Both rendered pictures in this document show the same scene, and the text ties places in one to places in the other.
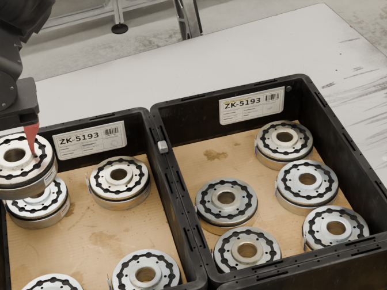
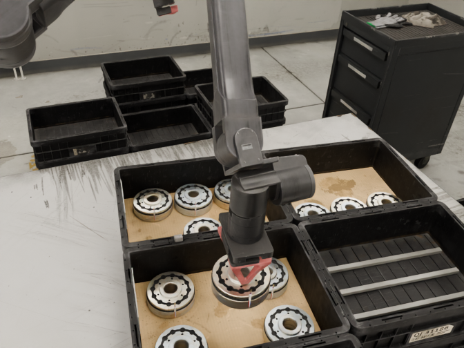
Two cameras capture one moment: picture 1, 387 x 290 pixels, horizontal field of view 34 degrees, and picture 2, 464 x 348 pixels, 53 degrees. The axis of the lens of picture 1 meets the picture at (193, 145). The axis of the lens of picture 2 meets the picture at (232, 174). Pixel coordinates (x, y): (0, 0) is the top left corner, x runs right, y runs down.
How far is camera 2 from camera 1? 1.05 m
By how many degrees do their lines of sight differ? 69
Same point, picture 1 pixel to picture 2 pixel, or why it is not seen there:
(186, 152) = not seen: hidden behind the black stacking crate
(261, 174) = (172, 221)
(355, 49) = (11, 184)
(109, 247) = not seen: hidden behind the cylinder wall
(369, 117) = (92, 190)
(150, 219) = (205, 280)
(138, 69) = not seen: outside the picture
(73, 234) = (215, 328)
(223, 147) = (139, 237)
